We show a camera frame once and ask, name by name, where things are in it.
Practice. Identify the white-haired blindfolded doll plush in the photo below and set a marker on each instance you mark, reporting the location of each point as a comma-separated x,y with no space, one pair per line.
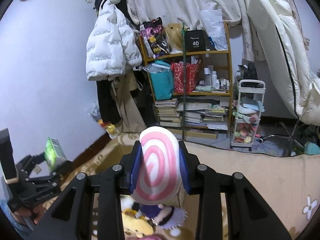
162,216

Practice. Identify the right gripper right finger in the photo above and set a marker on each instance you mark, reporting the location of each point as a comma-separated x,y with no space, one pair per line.
248,214

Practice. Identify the blonde wig head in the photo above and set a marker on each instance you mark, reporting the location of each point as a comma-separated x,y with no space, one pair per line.
173,32

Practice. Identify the black box marked 40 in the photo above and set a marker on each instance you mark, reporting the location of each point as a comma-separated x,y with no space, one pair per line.
194,41

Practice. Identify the printed anime tote bag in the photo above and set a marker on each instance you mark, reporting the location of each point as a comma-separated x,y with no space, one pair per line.
155,41

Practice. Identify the red patterned gift bag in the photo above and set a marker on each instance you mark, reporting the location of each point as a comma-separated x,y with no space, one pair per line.
192,76

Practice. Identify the person's left hand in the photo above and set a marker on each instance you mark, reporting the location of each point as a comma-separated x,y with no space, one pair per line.
20,214

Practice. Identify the yellow dog plush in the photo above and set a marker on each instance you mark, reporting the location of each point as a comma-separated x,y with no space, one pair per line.
136,226

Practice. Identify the beige patterned blanket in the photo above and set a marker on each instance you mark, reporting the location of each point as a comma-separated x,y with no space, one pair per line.
108,156

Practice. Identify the pink animal plush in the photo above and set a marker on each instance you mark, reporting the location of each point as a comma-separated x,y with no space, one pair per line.
150,237

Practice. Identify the white puffer jacket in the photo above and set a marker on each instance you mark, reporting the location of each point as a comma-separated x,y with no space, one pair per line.
111,49

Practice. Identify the wooden shelf unit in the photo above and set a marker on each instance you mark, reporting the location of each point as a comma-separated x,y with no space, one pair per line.
225,92

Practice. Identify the teal shopping bag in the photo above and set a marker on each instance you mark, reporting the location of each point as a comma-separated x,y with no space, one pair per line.
162,80

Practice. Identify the printed cardboard box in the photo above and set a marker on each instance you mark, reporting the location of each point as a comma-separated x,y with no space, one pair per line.
290,186

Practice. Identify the beige trench coat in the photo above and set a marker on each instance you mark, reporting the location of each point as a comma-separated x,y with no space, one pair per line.
130,117

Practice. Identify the plastic bag of snacks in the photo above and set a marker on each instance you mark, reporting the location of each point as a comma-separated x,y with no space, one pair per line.
112,131

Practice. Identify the pink swirl roll plush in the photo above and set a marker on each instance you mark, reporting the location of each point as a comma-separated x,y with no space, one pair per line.
159,177

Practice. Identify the green pole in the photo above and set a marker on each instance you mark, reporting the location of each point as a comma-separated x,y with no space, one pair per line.
184,81

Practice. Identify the white plastic bag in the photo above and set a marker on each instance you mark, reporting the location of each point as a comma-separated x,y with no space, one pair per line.
214,27

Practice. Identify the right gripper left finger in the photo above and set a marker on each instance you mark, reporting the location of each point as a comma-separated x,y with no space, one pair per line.
70,216

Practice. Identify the cream reclining chair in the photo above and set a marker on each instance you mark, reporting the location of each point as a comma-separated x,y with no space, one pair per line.
286,56

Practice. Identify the stack of books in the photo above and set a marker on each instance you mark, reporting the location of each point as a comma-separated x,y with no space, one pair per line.
167,113

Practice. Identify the floral curtain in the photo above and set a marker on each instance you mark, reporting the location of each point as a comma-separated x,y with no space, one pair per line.
234,12

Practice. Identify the green tissue pack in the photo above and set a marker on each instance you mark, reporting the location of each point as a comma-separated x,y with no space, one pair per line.
54,154

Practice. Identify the white rolling cart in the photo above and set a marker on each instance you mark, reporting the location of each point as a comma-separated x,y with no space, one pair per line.
248,107

